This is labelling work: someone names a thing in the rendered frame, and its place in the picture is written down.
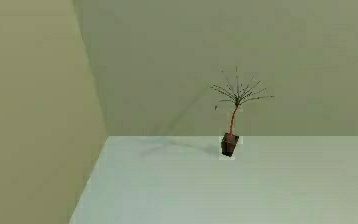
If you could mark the red-stemmed house plant in pot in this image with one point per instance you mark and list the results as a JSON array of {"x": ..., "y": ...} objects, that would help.
[{"x": 229, "y": 145}]

